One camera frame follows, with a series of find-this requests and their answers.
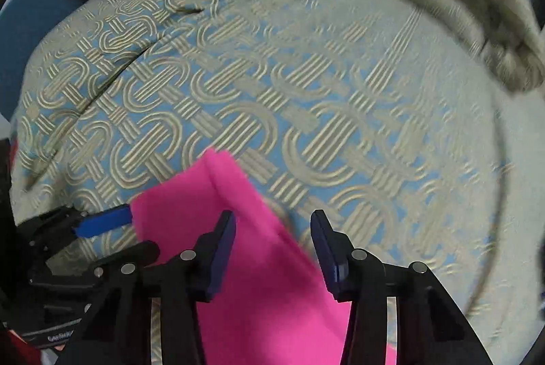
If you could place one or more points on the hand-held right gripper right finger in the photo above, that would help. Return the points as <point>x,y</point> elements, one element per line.
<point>330,258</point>

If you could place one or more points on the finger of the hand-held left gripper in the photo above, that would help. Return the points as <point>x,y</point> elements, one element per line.
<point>140,252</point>
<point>104,220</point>

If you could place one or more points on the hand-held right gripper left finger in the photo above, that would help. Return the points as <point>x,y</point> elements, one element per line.
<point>222,254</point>

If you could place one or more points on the pink pants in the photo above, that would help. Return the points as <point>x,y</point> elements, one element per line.
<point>264,288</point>

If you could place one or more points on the patterned olive blue bedspread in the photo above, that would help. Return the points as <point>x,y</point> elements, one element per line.
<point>276,92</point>

